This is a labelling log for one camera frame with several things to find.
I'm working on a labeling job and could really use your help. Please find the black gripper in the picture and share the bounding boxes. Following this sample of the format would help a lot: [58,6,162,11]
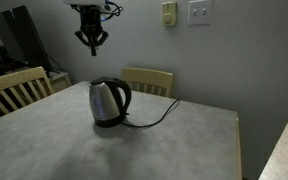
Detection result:
[75,5,108,56]

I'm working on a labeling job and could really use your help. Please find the stainless steel electric kettle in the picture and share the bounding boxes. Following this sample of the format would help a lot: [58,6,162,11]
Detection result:
[89,77,132,128]

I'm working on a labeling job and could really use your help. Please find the beige side cabinet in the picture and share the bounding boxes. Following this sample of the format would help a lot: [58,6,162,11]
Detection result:
[49,72,71,92]

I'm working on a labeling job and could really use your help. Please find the wooden chair behind table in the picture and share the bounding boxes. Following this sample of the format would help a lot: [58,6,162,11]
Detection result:
[121,68,174,97]

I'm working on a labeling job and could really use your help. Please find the black monitor screen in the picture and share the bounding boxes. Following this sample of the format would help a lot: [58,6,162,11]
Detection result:
[0,5,52,72]

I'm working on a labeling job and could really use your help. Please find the wooden chair at left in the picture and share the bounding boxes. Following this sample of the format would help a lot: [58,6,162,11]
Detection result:
[0,67,54,114]

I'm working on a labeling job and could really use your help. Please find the blue and black gripper cables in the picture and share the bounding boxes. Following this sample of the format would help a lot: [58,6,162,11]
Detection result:
[99,0,124,22]

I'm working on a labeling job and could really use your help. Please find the yellowed wall thermostat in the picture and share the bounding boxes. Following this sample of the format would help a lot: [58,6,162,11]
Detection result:
[162,2,177,26]

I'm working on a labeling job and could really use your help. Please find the black kettle power cord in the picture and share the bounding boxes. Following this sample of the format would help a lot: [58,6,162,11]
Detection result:
[121,98,181,129]

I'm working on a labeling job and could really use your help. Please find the white double light switch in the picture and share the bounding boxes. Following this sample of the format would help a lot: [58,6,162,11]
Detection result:
[188,0,212,26]

